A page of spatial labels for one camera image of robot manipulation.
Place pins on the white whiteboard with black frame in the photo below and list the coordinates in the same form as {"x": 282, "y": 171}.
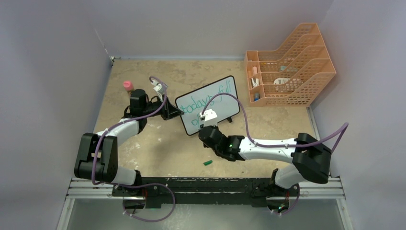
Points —
{"x": 192, "y": 103}

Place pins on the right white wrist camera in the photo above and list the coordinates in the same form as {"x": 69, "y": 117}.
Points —
{"x": 208, "y": 118}

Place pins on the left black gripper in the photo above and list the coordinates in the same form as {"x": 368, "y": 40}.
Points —
{"x": 169, "y": 111}

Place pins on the pink capped spice bottle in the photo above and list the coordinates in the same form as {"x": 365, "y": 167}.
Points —
{"x": 128, "y": 86}

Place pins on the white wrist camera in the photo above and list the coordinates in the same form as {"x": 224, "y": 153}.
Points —
{"x": 160, "y": 89}
{"x": 208, "y": 118}

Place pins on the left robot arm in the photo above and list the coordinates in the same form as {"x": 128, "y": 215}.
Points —
{"x": 97, "y": 157}

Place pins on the aluminium frame rail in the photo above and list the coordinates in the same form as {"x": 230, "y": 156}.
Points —
{"x": 82, "y": 189}

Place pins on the orange plastic file organizer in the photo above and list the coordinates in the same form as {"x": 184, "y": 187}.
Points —
{"x": 302, "y": 55}

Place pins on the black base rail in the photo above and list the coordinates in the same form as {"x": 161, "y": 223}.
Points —
{"x": 256, "y": 192}

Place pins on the white stapler in organizer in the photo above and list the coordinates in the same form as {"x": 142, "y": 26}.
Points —
{"x": 254, "y": 82}

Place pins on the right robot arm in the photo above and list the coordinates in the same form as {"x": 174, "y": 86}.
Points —
{"x": 308, "y": 159}

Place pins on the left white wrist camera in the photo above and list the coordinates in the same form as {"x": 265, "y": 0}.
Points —
{"x": 160, "y": 89}

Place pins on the green marker cap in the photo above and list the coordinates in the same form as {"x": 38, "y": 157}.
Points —
{"x": 207, "y": 163}

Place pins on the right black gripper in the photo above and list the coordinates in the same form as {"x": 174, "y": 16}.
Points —
{"x": 215, "y": 127}

